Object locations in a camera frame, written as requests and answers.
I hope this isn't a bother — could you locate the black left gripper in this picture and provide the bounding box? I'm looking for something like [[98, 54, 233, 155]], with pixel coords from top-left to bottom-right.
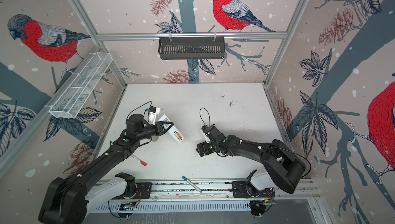
[[136, 121, 174, 141]]

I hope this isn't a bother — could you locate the white remote control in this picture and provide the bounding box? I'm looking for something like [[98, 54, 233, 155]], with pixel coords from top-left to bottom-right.
[[159, 114, 185, 145]]

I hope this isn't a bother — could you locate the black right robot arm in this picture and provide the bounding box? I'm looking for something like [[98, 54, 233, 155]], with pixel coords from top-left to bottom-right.
[[196, 124, 306, 194]]

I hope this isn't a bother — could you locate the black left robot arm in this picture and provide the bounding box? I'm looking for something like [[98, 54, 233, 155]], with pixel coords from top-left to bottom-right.
[[38, 114, 174, 224]]

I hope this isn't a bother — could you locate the red marker left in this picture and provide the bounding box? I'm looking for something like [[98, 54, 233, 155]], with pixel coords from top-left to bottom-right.
[[131, 155, 147, 166]]

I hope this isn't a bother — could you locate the teal capped pen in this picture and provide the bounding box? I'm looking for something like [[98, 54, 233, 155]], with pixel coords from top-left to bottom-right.
[[182, 176, 203, 193]]

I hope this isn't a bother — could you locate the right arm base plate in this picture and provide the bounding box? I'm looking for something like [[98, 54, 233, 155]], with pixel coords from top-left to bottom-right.
[[231, 181, 275, 198]]

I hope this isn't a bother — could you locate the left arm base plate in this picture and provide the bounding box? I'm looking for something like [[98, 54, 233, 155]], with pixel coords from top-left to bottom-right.
[[112, 182, 152, 200]]

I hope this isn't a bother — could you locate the black wall basket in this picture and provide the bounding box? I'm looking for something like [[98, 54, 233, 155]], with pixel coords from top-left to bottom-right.
[[158, 37, 225, 60]]

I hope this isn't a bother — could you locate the white mesh wall tray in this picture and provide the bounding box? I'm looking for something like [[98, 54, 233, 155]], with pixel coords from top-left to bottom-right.
[[49, 52, 113, 119]]

